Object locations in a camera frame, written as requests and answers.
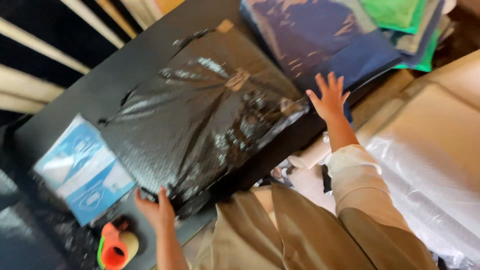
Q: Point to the person's left hand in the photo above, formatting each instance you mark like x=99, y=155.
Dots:
x=157, y=213

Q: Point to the person's right hand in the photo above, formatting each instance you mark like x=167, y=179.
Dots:
x=330, y=105

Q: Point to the black plastic package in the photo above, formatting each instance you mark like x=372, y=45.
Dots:
x=202, y=120

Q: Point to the beige packing tape roll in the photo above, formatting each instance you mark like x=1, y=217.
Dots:
x=131, y=242

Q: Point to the orange tape dispenser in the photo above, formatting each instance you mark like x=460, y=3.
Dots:
x=112, y=249

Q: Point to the stack of navy fabric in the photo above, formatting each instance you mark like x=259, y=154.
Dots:
x=318, y=37

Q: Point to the heap of white cloth items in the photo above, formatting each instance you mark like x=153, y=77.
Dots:
x=305, y=176

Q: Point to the blue and white flat packet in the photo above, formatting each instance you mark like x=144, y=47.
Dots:
x=84, y=168

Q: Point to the beige cardboard carton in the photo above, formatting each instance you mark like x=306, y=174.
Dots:
x=438, y=112

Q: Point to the stack of green grey fabric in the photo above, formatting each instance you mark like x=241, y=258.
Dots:
x=401, y=15

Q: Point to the crumpled black plastic bag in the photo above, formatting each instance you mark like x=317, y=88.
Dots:
x=33, y=240

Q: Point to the person's beige garment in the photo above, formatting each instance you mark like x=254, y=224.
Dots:
x=300, y=236

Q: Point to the clear plastic wrapped white bundle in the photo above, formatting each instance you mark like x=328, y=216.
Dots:
x=431, y=195

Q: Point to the black and cream striped backdrop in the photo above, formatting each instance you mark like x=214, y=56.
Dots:
x=48, y=48

